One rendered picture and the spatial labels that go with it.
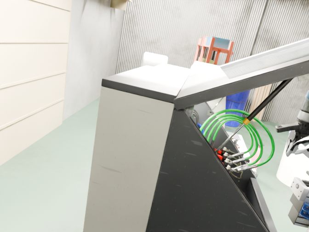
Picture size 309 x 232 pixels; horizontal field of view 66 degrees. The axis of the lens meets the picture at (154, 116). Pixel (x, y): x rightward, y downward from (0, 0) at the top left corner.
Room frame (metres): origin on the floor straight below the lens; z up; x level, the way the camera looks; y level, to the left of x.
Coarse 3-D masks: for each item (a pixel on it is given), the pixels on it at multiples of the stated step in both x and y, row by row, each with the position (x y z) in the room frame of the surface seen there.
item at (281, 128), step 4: (284, 124) 1.22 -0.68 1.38; (288, 124) 1.21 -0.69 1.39; (292, 124) 1.20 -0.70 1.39; (296, 124) 1.18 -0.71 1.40; (300, 124) 1.17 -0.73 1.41; (276, 128) 1.20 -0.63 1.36; (280, 128) 1.19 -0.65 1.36; (284, 128) 1.18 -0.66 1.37; (288, 128) 1.18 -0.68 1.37; (292, 128) 1.18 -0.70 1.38; (296, 128) 1.17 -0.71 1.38; (300, 128) 1.17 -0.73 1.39; (280, 132) 1.20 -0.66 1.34
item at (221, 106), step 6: (192, 66) 1.54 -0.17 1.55; (198, 66) 1.63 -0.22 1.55; (204, 66) 1.74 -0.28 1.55; (210, 66) 1.86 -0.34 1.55; (216, 66) 2.01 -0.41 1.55; (192, 72) 1.51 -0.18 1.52; (198, 72) 1.50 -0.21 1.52; (210, 102) 1.49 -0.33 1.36; (216, 102) 1.48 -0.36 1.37; (222, 102) 1.48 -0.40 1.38; (216, 108) 1.48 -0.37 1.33; (222, 108) 1.48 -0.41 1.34; (222, 114) 1.47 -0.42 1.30
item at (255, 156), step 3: (258, 144) 3.26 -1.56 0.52; (258, 147) 3.27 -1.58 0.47; (258, 150) 3.24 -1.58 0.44; (258, 153) 3.22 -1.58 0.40; (255, 156) 3.23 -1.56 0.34; (252, 159) 3.25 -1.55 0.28; (255, 159) 3.22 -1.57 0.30; (258, 162) 3.23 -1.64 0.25; (255, 168) 3.22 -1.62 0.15; (255, 174) 3.25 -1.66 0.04
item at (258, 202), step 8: (248, 184) 1.38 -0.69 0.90; (256, 184) 1.32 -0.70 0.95; (248, 192) 1.33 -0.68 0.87; (256, 192) 1.22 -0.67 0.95; (256, 200) 1.18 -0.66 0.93; (264, 200) 1.16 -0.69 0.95; (256, 208) 1.14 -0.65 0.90; (264, 208) 1.08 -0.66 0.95; (264, 216) 1.02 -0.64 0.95; (272, 224) 0.97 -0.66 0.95
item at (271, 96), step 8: (288, 80) 0.78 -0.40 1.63; (280, 88) 0.79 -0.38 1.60; (272, 96) 0.79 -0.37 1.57; (264, 104) 0.79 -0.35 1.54; (256, 112) 0.80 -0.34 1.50; (248, 120) 0.80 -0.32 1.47; (240, 128) 0.81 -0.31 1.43; (232, 136) 0.82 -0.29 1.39; (224, 144) 0.82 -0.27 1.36; (216, 152) 0.83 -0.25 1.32
